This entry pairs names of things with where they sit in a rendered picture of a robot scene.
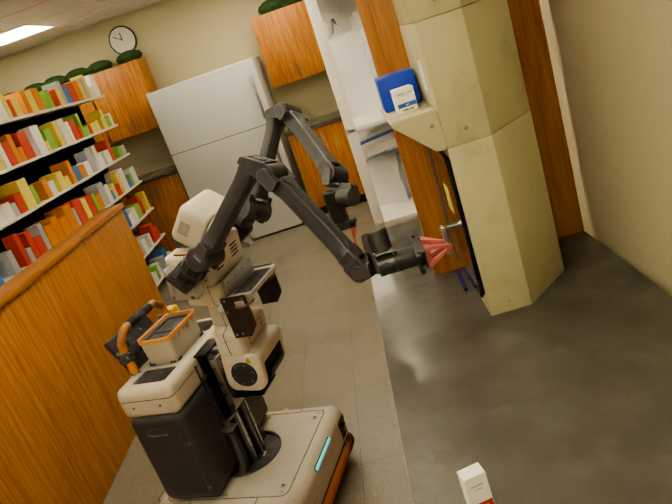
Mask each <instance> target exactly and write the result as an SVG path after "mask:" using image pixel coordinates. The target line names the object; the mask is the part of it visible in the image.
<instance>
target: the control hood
mask: <svg viewBox="0 0 672 504"><path fill-rule="evenodd" d="M417 104H418V109H415V110H412V111H409V112H407V113H404V114H401V115H400V114H398V113H396V110H395V111H392V112H389V113H386V112H385V111H384V110H383V109H381V110H380V112H381V113H382V115H383V116H384V118H385V119H386V120H387V122H388V123H389V124H390V126H391V127H392V128H393V129H395V130H396V131H398V132H400V133H402V134H404V135H406V136H408V137H410V138H412V139H414V140H416V141H417V142H419V143H421V144H423V145H425V146H427V147H429V148H431V149H433V150H435V151H438V152H439V151H442V150H445V149H446V148H447V145H446V142H445V138H444V134H443V130H442V126H441V122H440V119H439V115H438V111H437V110H436V109H435V108H433V107H432V106H430V105H429V104H427V103H426V102H424V101H423V100H421V102H419V103H417Z"/></svg>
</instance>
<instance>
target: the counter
mask: <svg viewBox="0 0 672 504"><path fill-rule="evenodd" d="M386 229H387V232H388V236H389V239H390V242H391V245H392V247H391V248H390V249H389V251H387V252H384V253H381V254H378V255H376V256H379V255H383V254H386V253H389V252H392V253H393V251H395V250H398V249H402V248H405V247H408V246H411V241H410V238H409V236H412V235H414V237H415V241H416V242H418V237H421V236H424V235H423V232H422V228H421V225H420V222H419V218H416V219H413V220H409V221H406V222H403V223H400V224H397V225H393V226H390V227H387V228H386ZM558 242H559V247H560V251H561V256H562V261H563V265H564V271H563V272H562V273H561V274H560V275H559V276H558V277H557V279H556V280H555V281H554V282H553V283H552V284H551V285H550V286H549V287H548V288H547V289H546V290H545V291H544V292H543V293H542V294H541V295H540V296H539V298H538V299H537V300H536V301H535V302H534V303H533V304H532V305H528V306H525V307H521V308H518V309H515V310H511V311H508V312H504V313H501V314H498V315H494V316H491V314H490V313H489V311H488V309H487V307H486V306H485V304H484V302H483V301H482V299H481V298H480V296H479V294H478V292H477V291H476V289H475V287H474V286H473V284H472V282H471V281H470V279H469V277H468V276H467V274H466V272H465V270H464V268H463V267H462V268H458V269H455V270H452V271H448V272H445V273H442V274H438V275H435V273H434V270H433V267H431V268H427V266H426V265H424V267H425V269H426V273H425V274H421V271H420V269H419V266H415V267H412V268H409V269H405V270H402V271H399V269H398V268H397V269H398V272H396V273H393V274H389V275H386V276H383V277H381V274H375V275H374V276H372V277H371V281H372V286H373V291H374V297H375V302H376V308H377V313H378V318H379V324H380V329H381V335H382V340H383V345H384V351H385V356H386V362H387V367H388V372H389V378H390V383H391V389H392V394H393V399H394V405H395V410H396V415H397V421H398V426H399V432H400V437H401V442H402V448H403V453H404V459H405V464H406V469H407V475H408V480H409V486H410V491H411V496H412V502H413V504H467V503H466V500H465V497H464V494H463V490H462V487H461V484H460V481H459V478H458V474H457V471H459V470H461V469H464V468H466V467H468V466H470V465H472V464H475V463H477V462H478V463H479V464H480V466H481V467H482V468H483V470H484V471H485V473H486V476H487V480H488V483H489V487H490V490H491V493H492V497H493V500H494V504H672V296H671V295H670V294H669V293H667V292H666V291H665V290H663V289H662V288H660V287H659V286H658V285H656V284H655V283H654V282H652V281H651V280H650V279H648V278H647V277H646V276H644V275H643V274H642V273H640V272H639V271H638V270H636V269H635V268H634V267H632V266H631V265H630V264H628V263H627V262H626V261H624V260H623V259H622V258H620V257H619V256H618V255H616V254H615V253H614V252H612V251H611V250H610V249H608V248H607V247H606V246H604V245H603V244H601V243H600V242H599V241H597V240H596V239H595V238H593V237H592V236H591V235H589V234H588V233H587V232H585V231H581V232H577V233H574V234H571V235H567V236H564V237H561V238H558ZM393 255H394V253H393ZM457 271H460V273H461V275H462V277H463V279H464V281H465V284H466V286H467V288H468V291H464V288H463V286H462V284H461V282H460V279H459V277H458V275H457V273H456V272H457Z"/></svg>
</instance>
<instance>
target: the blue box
mask: <svg viewBox="0 0 672 504"><path fill-rule="evenodd" d="M374 81H375V84H376V88H377V91H378V95H379V98H380V101H381V105H382V108H383V110H384V111H385V112H386V113H389V112H392V111H395V107H394V103H393V100H392V96H391V93H390V90H393V89H396V88H399V87H402V86H404V85H407V84H409V85H412V86H413V90H414V93H415V97H416V101H417V103H419V102H421V97H420V93H419V90H418V86H417V82H416V79H415V75H414V71H413V69H411V68H408V67H406V68H403V69H400V70H397V71H394V72H391V73H388V74H385V75H382V76H379V77H376V78H374Z"/></svg>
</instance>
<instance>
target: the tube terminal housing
mask: <svg viewBox="0 0 672 504"><path fill-rule="evenodd" d="M399 28H400V32H401V36H402V39H403V43H404V47H405V50H406V54H407V58H408V61H409V65H410V68H411V69H413V71H414V75H415V79H416V82H417V86H418V90H419V93H420V97H421V100H423V101H424V102H426V103H427V104H429V105H430V106H432V107H433V108H435V109H436V110H437V111H438V115H439V119H440V122H441V126H442V130H443V134H444V138H445V142H446V145H447V148H446V149H445V150H442V152H444V153H445V154H446V155H447V156H448V158H449V160H450V163H451V167H452V170H453V174H454V178H455V182H456V186H457V189H458V193H459V197H460V201H461V205H462V208H463V212H464V215H465V218H466V222H467V226H468V229H469V233H470V237H471V243H472V246H473V250H474V254H475V258H476V262H477V265H478V269H479V273H480V277H481V280H482V284H483V288H484V292H485V294H484V297H482V298H481V299H482V301H483V302H484V304H485V306H486V307H487V309H488V311H489V313H490V314H491V316H494V315H498V314H501V313H504V312H508V311H511V310H515V309H518V308H521V307H525V306H528V305H532V304H533V303H534V302H535V301H536V300H537V299H538V298H539V296H540V295H541V294H542V293H543V292H544V291H545V290H546V289H547V288H548V287H549V286H550V285H551V284H552V283H553V282H554V281H555V280H556V279H557V277H558V276H559V275H560V274H561V273H562V272H563V271H564V265H563V261H562V256H561V251H560V247H559V242H558V237H557V232H556V228H555V223H554V218H553V214H552V209H551V204H550V200H549V195H548V190H547V186H546V181H545V176H544V171H543V167H542V162H541V157H540V153H539V148H538V143H537V139H536V134H535V129H534V125H533V120H532V115H531V110H530V106H529V101H528V97H527V92H526V87H525V83H524V78H523V73H522V69H521V64H520V59H519V55H518V50H517V45H516V40H515V36H514V31H513V26H512V22H511V17H510V12H509V8H508V3H507V0H478V1H476V2H473V3H470V4H468V5H465V6H462V7H459V8H456V9H453V10H451V11H448V12H445V13H442V14H439V15H436V16H433V17H430V18H427V19H424V20H421V21H418V22H415V23H410V24H404V25H400V26H399ZM417 59H419V60H420V62H421V66H422V69H423V73H424V77H425V81H426V84H427V88H428V92H427V91H426V90H425V89H424V86H423V82H422V78H421V74H420V71H419V67H418V63H417Z"/></svg>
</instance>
